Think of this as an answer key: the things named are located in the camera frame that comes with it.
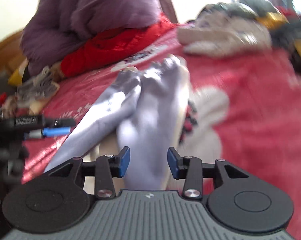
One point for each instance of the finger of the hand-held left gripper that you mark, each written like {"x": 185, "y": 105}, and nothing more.
{"x": 40, "y": 122}
{"x": 55, "y": 132}

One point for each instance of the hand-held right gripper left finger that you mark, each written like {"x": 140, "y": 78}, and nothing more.
{"x": 125, "y": 161}

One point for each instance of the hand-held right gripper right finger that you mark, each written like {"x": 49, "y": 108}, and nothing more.
{"x": 172, "y": 163}

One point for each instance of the white sweatshirt with purple sleeves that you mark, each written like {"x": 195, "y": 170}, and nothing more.
{"x": 150, "y": 110}

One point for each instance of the pale yellow folded garment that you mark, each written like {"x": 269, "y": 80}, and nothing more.
{"x": 38, "y": 107}

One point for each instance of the grey folded garment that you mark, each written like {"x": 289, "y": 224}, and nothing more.
{"x": 38, "y": 85}

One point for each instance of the yellow object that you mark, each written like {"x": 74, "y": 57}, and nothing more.
{"x": 15, "y": 77}

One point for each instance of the beige cloth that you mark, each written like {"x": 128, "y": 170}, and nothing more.
{"x": 56, "y": 71}

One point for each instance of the wooden headboard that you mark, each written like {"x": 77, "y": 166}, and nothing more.
{"x": 3, "y": 52}

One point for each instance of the pink floral blanket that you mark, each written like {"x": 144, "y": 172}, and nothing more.
{"x": 253, "y": 105}

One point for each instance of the red quilt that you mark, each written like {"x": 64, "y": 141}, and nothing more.
{"x": 110, "y": 45}

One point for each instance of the purple quilt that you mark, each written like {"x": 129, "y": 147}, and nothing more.
{"x": 90, "y": 10}

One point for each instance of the white floral pajama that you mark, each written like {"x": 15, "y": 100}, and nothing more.
{"x": 215, "y": 37}

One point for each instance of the black garment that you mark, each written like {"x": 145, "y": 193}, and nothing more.
{"x": 285, "y": 40}

